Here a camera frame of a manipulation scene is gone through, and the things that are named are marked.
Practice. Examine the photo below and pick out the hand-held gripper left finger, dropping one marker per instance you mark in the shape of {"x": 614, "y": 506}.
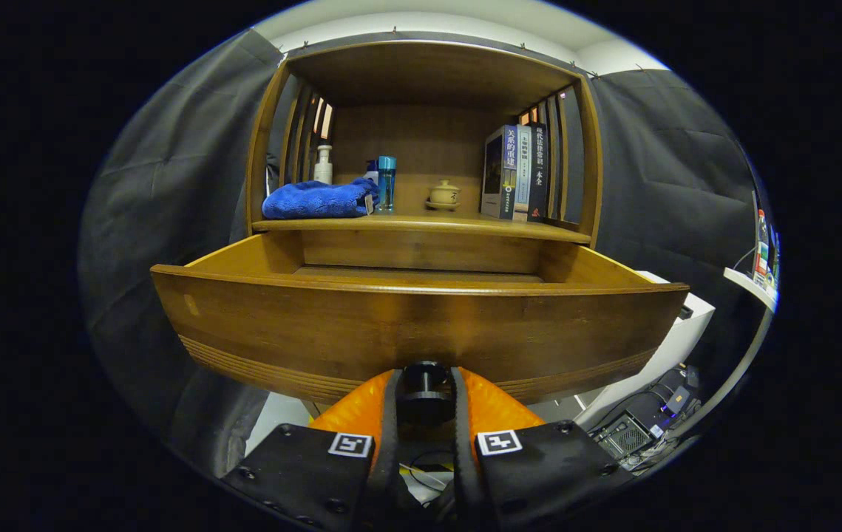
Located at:
{"x": 389, "y": 443}

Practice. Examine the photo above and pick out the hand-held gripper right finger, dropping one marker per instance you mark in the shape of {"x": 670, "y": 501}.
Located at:
{"x": 460, "y": 443}

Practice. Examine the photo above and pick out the red capped bottle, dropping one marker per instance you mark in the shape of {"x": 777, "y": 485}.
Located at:
{"x": 761, "y": 244}

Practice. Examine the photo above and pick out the black drawer knob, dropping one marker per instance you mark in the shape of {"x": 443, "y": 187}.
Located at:
{"x": 424, "y": 388}

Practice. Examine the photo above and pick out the clear blue bottle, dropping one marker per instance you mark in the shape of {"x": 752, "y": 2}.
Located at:
{"x": 386, "y": 185}

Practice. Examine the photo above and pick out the wooden cabinet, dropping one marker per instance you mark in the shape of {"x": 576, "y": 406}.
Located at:
{"x": 428, "y": 74}

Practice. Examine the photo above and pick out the wooden countertop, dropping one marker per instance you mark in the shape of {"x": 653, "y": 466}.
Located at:
{"x": 457, "y": 223}

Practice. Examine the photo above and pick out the white pump bottle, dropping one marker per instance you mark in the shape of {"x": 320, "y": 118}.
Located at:
{"x": 323, "y": 171}

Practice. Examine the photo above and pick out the wooden drawer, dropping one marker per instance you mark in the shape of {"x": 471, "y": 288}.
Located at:
{"x": 420, "y": 332}

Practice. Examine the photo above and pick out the white side cabinet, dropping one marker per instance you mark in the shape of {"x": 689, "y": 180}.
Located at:
{"x": 676, "y": 347}

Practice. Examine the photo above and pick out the tan lidded teacup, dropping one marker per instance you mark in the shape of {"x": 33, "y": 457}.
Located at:
{"x": 443, "y": 193}

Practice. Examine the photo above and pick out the grey book with blue spine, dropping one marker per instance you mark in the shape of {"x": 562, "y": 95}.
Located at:
{"x": 494, "y": 174}

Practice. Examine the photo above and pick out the black book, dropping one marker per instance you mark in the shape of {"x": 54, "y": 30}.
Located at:
{"x": 539, "y": 174}

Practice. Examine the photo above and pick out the black vented electronics box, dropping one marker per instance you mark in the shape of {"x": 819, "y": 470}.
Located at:
{"x": 627, "y": 437}

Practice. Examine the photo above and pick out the blue towel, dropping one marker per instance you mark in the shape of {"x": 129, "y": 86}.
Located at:
{"x": 317, "y": 199}

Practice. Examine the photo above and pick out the white wall shelf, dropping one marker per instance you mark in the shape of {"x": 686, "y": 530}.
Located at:
{"x": 749, "y": 284}

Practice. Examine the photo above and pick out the white bottle with blue label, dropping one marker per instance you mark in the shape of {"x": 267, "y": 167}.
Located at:
{"x": 371, "y": 174}

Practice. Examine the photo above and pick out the tan saucer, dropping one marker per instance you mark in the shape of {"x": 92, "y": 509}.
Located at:
{"x": 441, "y": 207}

